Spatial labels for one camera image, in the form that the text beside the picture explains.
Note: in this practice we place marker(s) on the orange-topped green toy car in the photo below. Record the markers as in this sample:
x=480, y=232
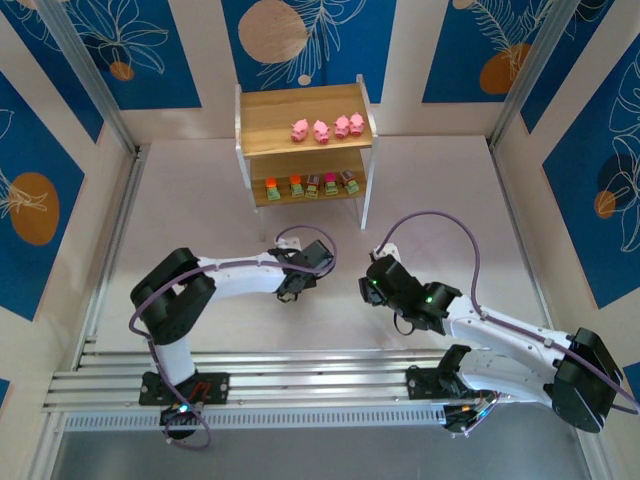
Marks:
x=296, y=186
x=271, y=188

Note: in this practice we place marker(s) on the pink-topped green toy car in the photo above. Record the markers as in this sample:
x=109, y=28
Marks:
x=330, y=184

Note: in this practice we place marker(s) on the pink plastic toy pig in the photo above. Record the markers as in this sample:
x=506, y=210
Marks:
x=321, y=131
x=342, y=126
x=300, y=130
x=356, y=124

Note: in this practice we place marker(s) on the left arm base electronics board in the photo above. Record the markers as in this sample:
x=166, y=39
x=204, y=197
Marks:
x=180, y=410

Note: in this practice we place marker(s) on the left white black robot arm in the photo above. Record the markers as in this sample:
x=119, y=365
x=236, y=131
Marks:
x=240, y=275

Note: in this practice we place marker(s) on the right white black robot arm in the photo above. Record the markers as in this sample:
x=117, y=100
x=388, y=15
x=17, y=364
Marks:
x=500, y=330

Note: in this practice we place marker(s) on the right arm base electronics board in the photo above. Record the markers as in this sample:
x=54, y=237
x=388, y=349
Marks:
x=465, y=417

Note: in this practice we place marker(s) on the wooden shelf with white legs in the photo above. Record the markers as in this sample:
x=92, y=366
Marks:
x=270, y=120

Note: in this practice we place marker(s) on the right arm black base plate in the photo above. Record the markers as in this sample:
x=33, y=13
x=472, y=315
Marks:
x=422, y=385

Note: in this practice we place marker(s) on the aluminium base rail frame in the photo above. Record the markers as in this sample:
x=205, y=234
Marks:
x=320, y=385

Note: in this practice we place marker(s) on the right aluminium side rail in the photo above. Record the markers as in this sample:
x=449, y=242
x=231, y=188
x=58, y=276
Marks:
x=525, y=250

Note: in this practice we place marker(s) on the aluminium side rail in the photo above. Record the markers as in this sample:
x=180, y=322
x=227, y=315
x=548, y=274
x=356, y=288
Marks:
x=112, y=250
x=525, y=250

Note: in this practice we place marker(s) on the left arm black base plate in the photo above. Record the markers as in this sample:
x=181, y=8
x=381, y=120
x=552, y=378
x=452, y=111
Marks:
x=217, y=387

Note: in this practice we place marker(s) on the left aluminium side rail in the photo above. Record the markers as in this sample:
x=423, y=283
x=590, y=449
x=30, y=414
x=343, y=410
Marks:
x=112, y=250

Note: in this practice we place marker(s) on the right aluminium upright post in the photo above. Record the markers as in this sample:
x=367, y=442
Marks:
x=530, y=70

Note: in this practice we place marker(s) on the aluminium upright post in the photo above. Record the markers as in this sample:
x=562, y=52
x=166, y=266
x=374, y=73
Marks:
x=530, y=70
x=85, y=70

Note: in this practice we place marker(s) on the left aluminium upright post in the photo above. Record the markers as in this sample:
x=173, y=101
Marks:
x=85, y=70

